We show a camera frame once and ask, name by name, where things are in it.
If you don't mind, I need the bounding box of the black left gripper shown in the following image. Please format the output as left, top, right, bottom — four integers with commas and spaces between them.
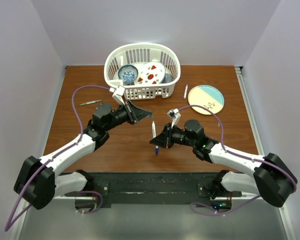
104, 99, 151, 132

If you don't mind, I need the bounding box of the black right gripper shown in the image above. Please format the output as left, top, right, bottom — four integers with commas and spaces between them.
150, 123, 196, 149

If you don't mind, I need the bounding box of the white pen with teal tip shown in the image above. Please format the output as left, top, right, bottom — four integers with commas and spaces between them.
151, 120, 157, 138

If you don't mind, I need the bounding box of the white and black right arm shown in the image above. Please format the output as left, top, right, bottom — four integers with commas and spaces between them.
150, 119, 297, 208

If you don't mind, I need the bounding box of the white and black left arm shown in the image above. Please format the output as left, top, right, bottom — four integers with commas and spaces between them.
13, 100, 152, 210

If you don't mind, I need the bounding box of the blue and white pen cap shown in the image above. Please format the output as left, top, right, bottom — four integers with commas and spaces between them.
155, 146, 159, 155

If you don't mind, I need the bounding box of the grey green pen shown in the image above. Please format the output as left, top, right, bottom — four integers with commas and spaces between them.
79, 99, 102, 106

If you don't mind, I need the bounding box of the white pen with blue end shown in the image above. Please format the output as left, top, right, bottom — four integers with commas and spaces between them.
183, 84, 188, 100

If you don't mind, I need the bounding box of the blue patterned bowl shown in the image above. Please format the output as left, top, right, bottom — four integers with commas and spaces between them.
117, 64, 139, 84

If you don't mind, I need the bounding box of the watermelon pattern plate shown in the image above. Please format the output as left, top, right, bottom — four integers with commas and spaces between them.
134, 61, 166, 86

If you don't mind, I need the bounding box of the white plastic dish basket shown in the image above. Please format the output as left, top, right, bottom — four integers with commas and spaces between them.
103, 42, 181, 100

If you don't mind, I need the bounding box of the grey cup in basket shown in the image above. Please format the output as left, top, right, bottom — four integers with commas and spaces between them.
162, 73, 174, 84

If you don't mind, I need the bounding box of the cream and blue plate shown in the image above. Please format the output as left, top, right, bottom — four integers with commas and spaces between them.
187, 85, 225, 114

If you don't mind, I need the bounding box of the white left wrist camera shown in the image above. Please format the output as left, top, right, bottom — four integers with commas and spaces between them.
109, 85, 125, 106

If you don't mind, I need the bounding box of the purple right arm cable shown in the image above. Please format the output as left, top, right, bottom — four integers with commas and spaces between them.
178, 104, 298, 215

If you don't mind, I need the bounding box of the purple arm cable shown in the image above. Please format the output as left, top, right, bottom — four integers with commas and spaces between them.
3, 84, 111, 232
178, 104, 298, 215

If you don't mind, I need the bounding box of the aluminium frame rail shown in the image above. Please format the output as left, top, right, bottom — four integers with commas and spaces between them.
234, 66, 287, 201

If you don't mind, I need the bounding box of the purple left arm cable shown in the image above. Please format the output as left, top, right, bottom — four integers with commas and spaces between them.
3, 84, 111, 232

